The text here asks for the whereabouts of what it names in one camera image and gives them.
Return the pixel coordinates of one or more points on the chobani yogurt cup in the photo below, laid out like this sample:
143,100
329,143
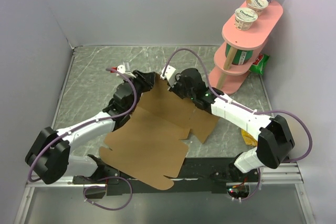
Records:
244,18
257,5

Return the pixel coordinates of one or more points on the brown cardboard box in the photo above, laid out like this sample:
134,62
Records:
150,147

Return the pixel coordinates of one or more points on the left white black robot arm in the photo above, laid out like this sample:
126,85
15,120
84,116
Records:
50,157

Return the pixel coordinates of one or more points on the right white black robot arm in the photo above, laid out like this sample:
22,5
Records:
273,136

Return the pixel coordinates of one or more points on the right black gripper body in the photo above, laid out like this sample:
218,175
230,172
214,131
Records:
179,89

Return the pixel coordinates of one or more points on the middle Chobani yogurt cup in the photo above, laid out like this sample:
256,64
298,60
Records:
257,5

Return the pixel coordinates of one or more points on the green can on shelf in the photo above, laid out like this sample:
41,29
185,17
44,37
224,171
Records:
242,56

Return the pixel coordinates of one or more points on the front Chobani yogurt cup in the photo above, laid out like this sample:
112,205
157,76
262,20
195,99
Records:
244,18

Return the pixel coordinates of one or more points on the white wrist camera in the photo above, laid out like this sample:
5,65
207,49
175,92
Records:
169,75
122,70

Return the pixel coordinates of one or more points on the green chip bag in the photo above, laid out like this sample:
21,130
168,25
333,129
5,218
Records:
259,64

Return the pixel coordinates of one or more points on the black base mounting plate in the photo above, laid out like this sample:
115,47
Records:
197,174

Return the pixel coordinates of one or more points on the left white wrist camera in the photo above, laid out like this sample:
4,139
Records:
122,70

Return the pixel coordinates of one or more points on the pink tiered wooden shelf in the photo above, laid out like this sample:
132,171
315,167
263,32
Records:
227,76

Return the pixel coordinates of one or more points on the yellow chip bag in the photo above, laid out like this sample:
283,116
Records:
248,139

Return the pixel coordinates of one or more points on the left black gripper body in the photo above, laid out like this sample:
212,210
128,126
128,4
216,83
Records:
141,84

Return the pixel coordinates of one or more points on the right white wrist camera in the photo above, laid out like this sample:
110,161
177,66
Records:
169,75

